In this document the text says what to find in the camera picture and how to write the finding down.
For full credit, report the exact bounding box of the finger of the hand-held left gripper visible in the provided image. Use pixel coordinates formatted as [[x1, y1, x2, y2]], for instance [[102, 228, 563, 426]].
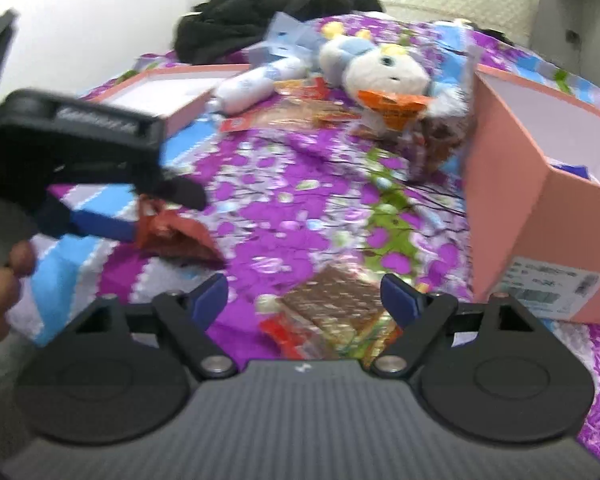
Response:
[[125, 165, 207, 211], [37, 197, 142, 242]]

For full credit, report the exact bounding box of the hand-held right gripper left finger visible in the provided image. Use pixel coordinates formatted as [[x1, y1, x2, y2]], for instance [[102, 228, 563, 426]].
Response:
[[62, 274, 239, 382]]

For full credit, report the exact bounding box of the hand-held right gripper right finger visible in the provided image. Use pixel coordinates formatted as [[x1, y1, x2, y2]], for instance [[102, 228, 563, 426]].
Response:
[[370, 274, 557, 380]]

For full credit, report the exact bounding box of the dark red snack packet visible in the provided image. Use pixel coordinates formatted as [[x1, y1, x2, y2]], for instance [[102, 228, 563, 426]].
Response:
[[135, 197, 229, 269]]

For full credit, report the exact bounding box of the clear orange snack packet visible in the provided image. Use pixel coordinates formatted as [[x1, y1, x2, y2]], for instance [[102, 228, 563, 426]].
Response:
[[256, 265, 402, 361]]

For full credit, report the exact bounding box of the clear brown snack packet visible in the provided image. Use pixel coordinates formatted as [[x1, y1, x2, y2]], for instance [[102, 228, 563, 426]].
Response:
[[220, 102, 362, 134]]

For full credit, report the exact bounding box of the pink cardboard box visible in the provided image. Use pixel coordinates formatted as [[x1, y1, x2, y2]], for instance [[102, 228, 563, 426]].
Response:
[[461, 64, 600, 324]]

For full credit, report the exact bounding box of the dark brown snack packet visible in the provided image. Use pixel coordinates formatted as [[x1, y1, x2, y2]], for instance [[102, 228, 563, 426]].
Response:
[[407, 115, 470, 183]]

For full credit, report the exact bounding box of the red yellow snack packet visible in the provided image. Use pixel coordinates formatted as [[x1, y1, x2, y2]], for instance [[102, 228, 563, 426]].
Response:
[[275, 77, 332, 107]]

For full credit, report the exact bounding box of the blue white snack packet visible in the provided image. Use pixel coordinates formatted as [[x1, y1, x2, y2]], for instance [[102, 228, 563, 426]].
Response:
[[550, 159, 594, 182]]

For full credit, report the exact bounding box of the pink box lid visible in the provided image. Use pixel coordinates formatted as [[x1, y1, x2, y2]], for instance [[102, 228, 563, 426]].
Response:
[[86, 63, 252, 134]]

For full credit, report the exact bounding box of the floral bed sheet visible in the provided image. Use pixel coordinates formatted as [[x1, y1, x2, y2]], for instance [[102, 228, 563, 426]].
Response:
[[5, 10, 600, 463]]

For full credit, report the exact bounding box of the white spray bottle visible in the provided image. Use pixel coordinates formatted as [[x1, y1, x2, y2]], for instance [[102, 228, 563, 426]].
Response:
[[213, 56, 309, 115]]

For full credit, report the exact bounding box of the light blue plastic bag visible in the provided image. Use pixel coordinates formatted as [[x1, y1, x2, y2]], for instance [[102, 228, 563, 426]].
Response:
[[246, 11, 327, 69]]

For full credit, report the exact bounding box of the black jacket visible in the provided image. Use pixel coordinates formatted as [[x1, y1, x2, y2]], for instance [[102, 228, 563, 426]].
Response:
[[174, 0, 384, 67]]

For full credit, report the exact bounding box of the white blue plush toy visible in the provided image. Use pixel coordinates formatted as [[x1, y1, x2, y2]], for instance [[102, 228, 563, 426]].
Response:
[[318, 22, 469, 137]]

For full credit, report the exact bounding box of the white wardrobe cabinet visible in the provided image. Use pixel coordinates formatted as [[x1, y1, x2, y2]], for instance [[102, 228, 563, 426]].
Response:
[[529, 0, 600, 92]]

